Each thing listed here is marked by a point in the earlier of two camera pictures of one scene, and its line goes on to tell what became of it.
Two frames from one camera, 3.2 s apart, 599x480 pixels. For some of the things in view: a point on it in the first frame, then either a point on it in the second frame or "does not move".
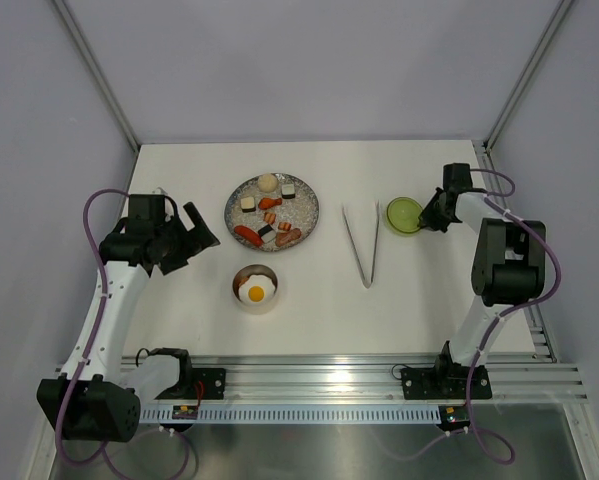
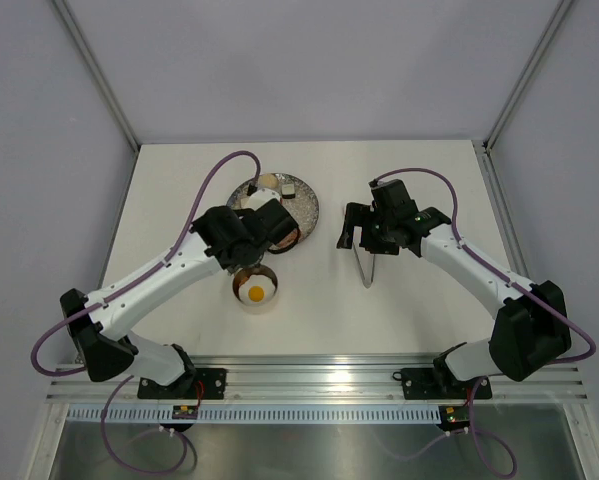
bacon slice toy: x=284 y=237 does not move
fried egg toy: x=257 y=289 does not move
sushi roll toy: x=288 y=191 does not move
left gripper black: x=198 y=235 → x=240 y=214
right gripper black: x=427 y=216 → x=358 y=214
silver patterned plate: x=302 y=211 does not move
